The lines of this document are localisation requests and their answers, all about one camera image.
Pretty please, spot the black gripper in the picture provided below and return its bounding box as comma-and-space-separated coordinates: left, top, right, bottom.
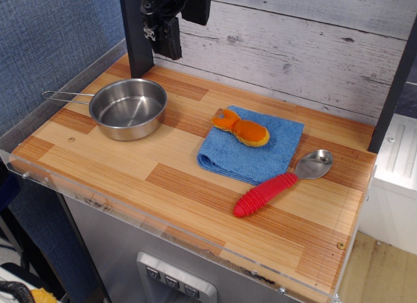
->
140, 0, 182, 60

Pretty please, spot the red handled metal spoon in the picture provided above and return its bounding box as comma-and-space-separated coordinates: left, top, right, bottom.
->
233, 149, 334, 217

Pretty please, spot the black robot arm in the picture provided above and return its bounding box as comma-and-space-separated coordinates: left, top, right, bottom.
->
140, 0, 211, 61

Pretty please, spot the stainless steel pan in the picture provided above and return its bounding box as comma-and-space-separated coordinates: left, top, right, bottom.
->
40, 78, 168, 141

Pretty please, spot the blue folded cloth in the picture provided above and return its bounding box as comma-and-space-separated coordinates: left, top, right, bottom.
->
197, 106, 304, 186

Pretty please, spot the orange plush toy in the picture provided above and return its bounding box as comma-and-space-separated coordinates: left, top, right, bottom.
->
211, 109, 270, 147

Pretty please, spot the clear acrylic table edge guard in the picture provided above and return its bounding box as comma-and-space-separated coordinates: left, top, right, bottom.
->
1, 151, 339, 302

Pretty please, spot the steel toy fridge cabinet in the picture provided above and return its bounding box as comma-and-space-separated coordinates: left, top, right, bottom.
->
61, 192, 313, 303

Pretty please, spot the silver button control panel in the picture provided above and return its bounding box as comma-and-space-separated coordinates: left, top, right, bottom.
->
136, 252, 218, 302

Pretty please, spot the white side cabinet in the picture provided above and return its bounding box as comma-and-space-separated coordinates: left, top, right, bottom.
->
359, 114, 416, 254

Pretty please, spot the yellow black object bottom left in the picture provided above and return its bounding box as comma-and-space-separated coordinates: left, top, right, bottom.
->
1, 281, 59, 303

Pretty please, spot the dark left vertical post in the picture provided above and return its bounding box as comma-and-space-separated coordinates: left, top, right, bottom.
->
120, 0, 154, 78

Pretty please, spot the dark vertical post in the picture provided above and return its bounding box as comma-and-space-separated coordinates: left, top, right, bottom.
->
120, 0, 154, 78
367, 20, 416, 153

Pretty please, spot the dark right vertical post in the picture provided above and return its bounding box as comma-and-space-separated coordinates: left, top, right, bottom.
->
367, 20, 416, 153

